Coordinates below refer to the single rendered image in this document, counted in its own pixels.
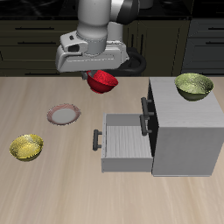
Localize dark kitchen cupboards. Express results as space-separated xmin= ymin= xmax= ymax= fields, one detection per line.
xmin=0 ymin=0 xmax=224 ymax=78

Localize red bowl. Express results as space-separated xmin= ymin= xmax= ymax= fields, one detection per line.
xmin=86 ymin=69 xmax=119 ymax=95

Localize grey cabinet drawer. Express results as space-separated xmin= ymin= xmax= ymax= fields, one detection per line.
xmin=92 ymin=113 xmax=154 ymax=174

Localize grey cabinet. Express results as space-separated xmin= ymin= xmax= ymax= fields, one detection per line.
xmin=139 ymin=76 xmax=224 ymax=178

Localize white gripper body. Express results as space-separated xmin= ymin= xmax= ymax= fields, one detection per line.
xmin=54 ymin=43 xmax=130 ymax=74

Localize green bowl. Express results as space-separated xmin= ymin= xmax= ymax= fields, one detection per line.
xmin=174 ymin=73 xmax=214 ymax=102

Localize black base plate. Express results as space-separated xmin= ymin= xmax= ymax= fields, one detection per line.
xmin=112 ymin=46 xmax=147 ymax=77

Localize white plate with pink rim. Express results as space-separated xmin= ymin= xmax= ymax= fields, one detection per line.
xmin=46 ymin=102 xmax=82 ymax=127

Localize yellow bowl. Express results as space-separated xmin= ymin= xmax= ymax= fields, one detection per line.
xmin=9 ymin=133 xmax=45 ymax=162

